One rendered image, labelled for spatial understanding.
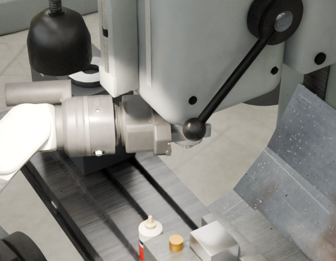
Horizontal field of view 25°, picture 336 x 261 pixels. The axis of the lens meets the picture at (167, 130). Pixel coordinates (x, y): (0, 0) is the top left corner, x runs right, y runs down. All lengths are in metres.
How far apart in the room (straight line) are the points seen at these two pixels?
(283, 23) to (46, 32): 0.29
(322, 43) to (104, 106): 0.31
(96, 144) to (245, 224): 0.35
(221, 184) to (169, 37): 2.00
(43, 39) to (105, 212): 0.65
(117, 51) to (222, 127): 2.21
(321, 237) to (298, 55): 0.49
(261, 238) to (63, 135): 0.40
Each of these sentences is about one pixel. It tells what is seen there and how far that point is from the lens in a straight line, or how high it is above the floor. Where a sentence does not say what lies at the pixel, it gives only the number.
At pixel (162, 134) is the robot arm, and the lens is 1.06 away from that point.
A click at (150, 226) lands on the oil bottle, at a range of 1.26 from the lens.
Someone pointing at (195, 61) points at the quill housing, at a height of 1.42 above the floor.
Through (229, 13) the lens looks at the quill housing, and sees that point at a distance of 0.92.
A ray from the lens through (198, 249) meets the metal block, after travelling 1.19.
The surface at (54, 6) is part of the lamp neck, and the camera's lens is 0.84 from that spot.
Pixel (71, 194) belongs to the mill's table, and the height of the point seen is 0.92.
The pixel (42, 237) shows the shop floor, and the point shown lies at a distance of 2.70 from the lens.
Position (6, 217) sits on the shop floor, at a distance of 2.80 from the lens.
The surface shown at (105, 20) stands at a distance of 0.95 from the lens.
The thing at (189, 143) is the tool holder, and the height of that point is 1.21.
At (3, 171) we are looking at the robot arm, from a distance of 1.05.
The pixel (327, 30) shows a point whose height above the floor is 1.41.
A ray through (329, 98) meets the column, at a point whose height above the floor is 1.09.
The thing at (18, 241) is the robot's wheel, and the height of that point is 0.60.
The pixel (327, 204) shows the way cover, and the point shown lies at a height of 0.95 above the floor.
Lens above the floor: 1.91
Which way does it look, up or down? 38 degrees down
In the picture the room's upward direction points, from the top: straight up
